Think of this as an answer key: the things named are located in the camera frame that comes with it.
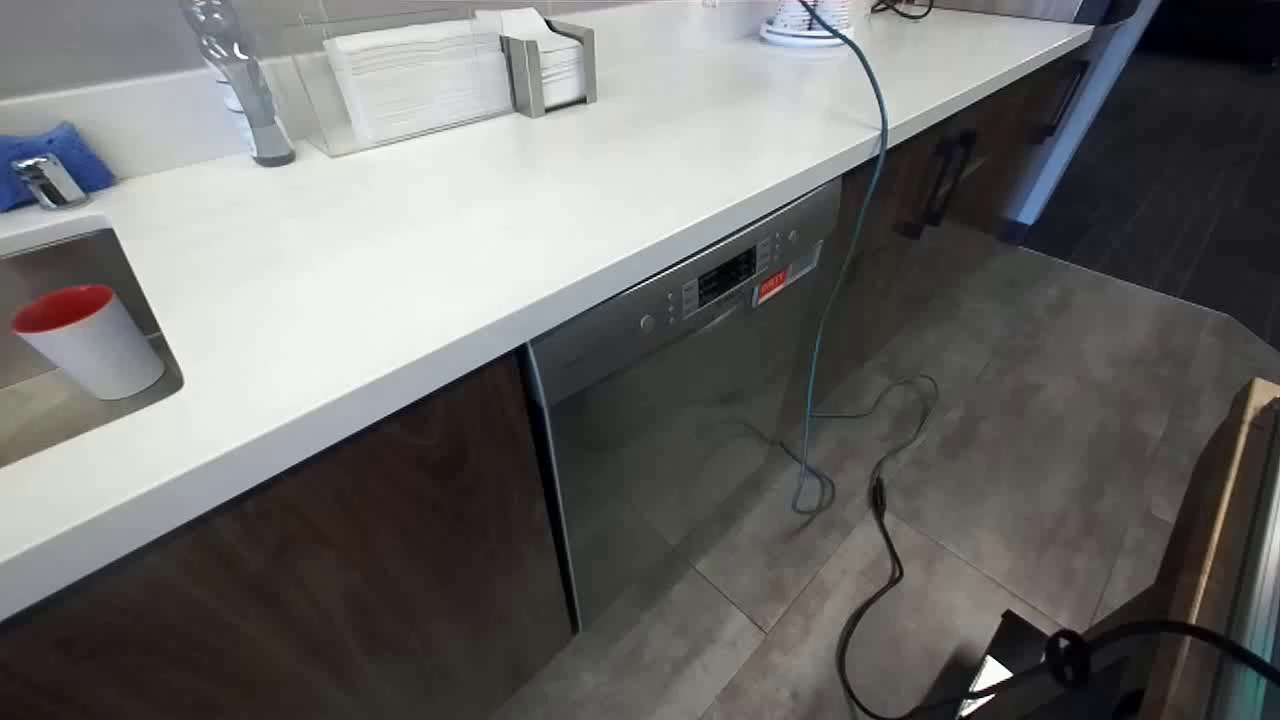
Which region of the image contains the black cabinet handle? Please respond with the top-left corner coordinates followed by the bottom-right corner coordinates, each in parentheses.
top-left (898, 127), bottom-right (975, 240)

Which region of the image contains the black floor cable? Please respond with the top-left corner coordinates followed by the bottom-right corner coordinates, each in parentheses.
top-left (745, 373), bottom-right (1015, 720)

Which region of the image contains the teal cable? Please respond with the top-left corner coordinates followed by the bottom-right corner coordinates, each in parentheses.
top-left (783, 0), bottom-right (898, 520)

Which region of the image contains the blue sponge cloth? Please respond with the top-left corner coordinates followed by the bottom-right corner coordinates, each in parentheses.
top-left (0, 125), bottom-right (117, 211)

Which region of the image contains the red and white cup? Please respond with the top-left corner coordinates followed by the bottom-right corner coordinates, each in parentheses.
top-left (11, 283), bottom-right (163, 400)

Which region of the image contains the chrome faucet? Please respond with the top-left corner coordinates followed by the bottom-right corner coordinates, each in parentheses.
top-left (182, 0), bottom-right (296, 170)

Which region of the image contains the wooden cart frame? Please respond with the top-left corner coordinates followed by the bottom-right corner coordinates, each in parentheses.
top-left (1141, 376), bottom-right (1280, 720)

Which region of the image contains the white kettle base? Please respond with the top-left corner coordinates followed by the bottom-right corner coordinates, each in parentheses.
top-left (757, 0), bottom-right (854, 49)

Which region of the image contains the white paper towel stack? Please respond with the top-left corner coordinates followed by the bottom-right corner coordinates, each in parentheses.
top-left (300, 20), bottom-right (513, 156)

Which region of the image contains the dark wood cabinet door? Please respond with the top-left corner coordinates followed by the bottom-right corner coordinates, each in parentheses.
top-left (0, 357), bottom-right (572, 720)

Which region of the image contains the stainless steel dishwasher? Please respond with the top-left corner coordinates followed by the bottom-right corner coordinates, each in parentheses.
top-left (529, 185), bottom-right (841, 631)

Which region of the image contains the stainless steel sink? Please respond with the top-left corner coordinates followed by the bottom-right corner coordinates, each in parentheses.
top-left (0, 230), bottom-right (184, 463)

